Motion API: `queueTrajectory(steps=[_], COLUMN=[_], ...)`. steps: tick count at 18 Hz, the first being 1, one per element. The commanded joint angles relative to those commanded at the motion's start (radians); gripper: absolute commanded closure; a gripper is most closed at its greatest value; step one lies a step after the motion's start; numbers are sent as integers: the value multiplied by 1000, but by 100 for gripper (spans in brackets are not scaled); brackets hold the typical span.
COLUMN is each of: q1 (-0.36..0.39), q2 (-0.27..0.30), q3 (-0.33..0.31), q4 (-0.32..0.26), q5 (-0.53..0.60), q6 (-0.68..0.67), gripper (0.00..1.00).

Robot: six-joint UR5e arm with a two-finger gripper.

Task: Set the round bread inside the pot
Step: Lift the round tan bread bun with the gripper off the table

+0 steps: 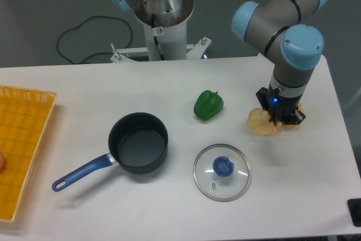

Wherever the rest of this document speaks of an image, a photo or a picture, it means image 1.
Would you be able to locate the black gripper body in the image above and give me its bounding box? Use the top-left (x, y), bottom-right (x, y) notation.
top-left (256, 86), bottom-right (306, 125)

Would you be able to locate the round golden bread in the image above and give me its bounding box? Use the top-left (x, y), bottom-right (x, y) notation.
top-left (246, 108), bottom-right (282, 136)

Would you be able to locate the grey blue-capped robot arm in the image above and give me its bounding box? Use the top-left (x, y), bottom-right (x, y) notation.
top-left (112, 0), bottom-right (327, 125)

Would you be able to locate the yellow bell pepper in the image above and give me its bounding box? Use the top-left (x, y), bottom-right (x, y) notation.
top-left (283, 103), bottom-right (302, 130)

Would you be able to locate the green bell pepper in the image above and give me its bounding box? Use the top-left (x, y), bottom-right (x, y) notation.
top-left (193, 90), bottom-right (224, 121)

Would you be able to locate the glass lid with blue knob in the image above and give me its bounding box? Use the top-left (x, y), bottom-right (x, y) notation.
top-left (193, 143), bottom-right (252, 202)

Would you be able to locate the black object at table corner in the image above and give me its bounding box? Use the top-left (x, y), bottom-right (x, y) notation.
top-left (347, 198), bottom-right (361, 227)

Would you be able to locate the yellow woven basket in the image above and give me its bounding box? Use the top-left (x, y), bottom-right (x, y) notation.
top-left (1, 85), bottom-right (57, 223)

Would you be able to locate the black pot with blue handle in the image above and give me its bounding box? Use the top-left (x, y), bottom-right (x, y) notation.
top-left (52, 112), bottom-right (169, 192)

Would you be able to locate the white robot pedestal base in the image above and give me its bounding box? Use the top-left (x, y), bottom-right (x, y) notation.
top-left (111, 0), bottom-right (212, 63)

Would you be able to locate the black floor cable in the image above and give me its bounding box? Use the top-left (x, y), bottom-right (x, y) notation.
top-left (56, 15), bottom-right (133, 65)

